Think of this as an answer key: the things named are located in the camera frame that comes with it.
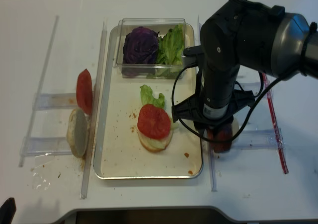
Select upright bun half left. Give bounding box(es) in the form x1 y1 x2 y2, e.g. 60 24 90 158
66 108 89 158

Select upright tomato slice left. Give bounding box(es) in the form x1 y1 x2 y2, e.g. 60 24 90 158
76 69 93 115

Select black cable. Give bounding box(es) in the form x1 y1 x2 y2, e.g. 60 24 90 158
171 62 296 142

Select clear right lower track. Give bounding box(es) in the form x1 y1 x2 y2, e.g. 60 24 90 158
231 129 282 150

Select metal baking tray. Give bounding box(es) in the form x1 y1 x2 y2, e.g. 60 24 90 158
93 26 203 180

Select red straw rod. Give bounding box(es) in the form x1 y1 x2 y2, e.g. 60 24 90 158
262 72 289 174

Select lettuce leaf on tray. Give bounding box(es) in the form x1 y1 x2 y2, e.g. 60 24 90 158
140 84 165 109

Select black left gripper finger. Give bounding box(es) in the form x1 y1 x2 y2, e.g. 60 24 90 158
0 197 16 224

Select bottom bun on tray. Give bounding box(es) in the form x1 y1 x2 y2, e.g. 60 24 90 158
137 128 174 153

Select green lettuce in container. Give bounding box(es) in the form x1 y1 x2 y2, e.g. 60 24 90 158
147 24 184 79

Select clear left lower track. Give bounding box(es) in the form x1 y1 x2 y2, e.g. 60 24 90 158
20 137 72 157

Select clear plastic container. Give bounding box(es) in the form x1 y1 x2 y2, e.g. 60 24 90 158
115 18 187 78

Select clear left upper track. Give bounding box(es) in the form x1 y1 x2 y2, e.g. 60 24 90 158
32 93 78 110

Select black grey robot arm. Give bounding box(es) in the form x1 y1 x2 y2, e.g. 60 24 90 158
0 0 318 224

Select purple cabbage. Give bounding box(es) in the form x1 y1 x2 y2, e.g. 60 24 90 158
122 26 159 77

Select red meat patty slices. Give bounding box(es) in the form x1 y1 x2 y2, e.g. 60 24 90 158
207 124 233 153

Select tomato slice on burger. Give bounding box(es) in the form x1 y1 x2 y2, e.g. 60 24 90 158
137 104 171 140

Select lettuce and onion layer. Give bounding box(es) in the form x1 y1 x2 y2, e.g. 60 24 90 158
144 119 179 150

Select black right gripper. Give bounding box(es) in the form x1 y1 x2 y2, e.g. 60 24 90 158
172 89 255 132

